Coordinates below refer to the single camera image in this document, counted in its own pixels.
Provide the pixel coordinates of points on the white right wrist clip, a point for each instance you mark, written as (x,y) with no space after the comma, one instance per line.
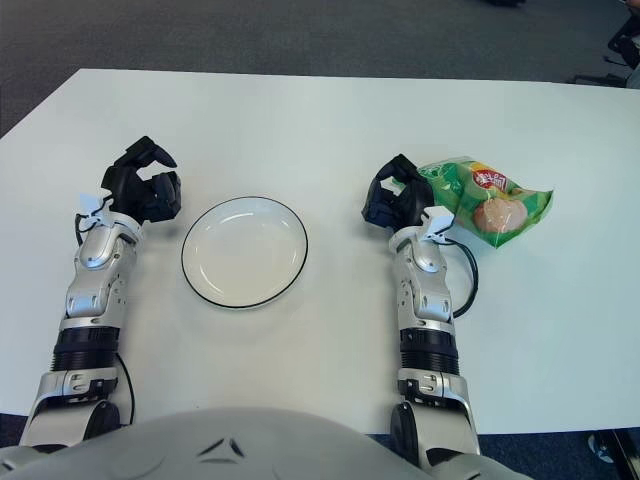
(439,220)

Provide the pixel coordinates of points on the white plate with black rim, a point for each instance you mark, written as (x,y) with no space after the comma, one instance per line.
(245,255)

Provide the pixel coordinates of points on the grey robot torso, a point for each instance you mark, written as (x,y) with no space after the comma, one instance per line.
(215,445)

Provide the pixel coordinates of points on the green potato chip bag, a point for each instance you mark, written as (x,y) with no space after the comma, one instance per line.
(500,210)

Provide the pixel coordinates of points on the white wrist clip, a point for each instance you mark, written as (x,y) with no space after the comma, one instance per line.
(95,207)
(439,220)

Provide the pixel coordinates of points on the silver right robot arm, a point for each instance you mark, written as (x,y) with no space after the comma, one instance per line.
(425,300)

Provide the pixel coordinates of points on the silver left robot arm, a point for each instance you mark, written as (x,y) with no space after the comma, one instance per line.
(95,280)

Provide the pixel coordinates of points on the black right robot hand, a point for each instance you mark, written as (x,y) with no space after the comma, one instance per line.
(400,207)

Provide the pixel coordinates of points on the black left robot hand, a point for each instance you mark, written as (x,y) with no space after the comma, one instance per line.
(131,187)

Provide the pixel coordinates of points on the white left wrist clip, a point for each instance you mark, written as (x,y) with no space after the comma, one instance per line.
(95,207)

